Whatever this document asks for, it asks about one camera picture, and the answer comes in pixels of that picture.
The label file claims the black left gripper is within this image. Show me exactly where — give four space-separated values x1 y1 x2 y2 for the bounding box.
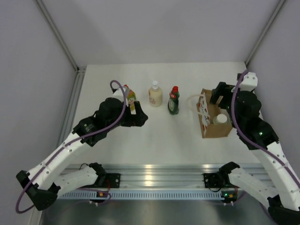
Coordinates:
106 101 148 132

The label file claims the yellow dish soap bottle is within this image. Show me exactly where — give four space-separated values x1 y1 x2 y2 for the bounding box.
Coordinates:
124 84 136 114

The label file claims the cream pump soap bottle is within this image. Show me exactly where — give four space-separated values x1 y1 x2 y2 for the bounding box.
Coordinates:
148 81 163 107

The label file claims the white capped bottle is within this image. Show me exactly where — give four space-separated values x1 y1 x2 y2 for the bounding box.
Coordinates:
213 114 227 125

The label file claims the green dish soap bottle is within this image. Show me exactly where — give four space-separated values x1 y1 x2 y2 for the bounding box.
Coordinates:
167 86 180 115

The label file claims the burlap canvas bag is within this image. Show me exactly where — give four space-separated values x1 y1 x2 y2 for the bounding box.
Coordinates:
196 89 233 138

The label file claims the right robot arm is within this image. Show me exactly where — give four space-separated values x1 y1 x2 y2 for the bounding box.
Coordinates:
210 82 300 225

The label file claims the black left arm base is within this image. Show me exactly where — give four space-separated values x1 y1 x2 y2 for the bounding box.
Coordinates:
100 173 121 189

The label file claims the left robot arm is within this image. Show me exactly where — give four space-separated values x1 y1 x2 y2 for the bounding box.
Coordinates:
16 97 148 211

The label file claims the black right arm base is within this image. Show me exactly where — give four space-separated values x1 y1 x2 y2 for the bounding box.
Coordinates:
203 172 222 189

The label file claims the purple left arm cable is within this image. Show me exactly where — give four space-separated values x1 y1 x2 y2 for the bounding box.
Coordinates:
15 80 129 214

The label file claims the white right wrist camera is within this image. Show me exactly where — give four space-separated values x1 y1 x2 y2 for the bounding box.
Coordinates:
239 72 258 92

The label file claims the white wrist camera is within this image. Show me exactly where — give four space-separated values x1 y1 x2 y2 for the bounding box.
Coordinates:
239 72 258 92
112 87 128 104

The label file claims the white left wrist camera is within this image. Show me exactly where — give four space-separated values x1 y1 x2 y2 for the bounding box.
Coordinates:
112 87 128 104

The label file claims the white rope bag handle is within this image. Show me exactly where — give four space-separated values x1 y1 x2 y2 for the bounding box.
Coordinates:
186 93 203 115

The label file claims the left aluminium frame post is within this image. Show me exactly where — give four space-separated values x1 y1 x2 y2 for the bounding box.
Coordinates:
35 0 79 71

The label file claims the aluminium frame post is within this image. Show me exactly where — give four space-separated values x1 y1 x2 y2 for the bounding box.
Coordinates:
35 0 79 71
244 0 288 68

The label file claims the aluminium mounting rail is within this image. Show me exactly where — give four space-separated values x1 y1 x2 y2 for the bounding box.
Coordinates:
60 164 272 189

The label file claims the right aluminium frame post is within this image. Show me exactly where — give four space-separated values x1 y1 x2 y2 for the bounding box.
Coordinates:
244 0 288 68

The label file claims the grey slotted cable duct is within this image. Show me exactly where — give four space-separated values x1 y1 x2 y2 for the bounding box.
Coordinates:
59 190 238 201

